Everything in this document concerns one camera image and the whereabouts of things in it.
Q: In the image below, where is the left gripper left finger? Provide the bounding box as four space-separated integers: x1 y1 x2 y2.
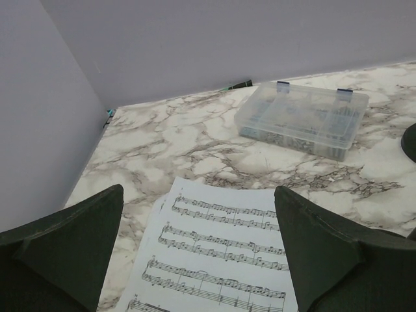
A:
1 184 124 311

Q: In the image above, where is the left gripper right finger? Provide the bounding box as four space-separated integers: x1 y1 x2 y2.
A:
274 186 415 311

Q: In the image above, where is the sheet music page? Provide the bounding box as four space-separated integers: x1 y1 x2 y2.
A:
116 177 298 311

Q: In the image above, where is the clear plastic organizer box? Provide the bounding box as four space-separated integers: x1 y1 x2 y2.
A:
234 81 369 161

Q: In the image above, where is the small green black tool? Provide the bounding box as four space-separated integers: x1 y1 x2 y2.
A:
220 79 253 91

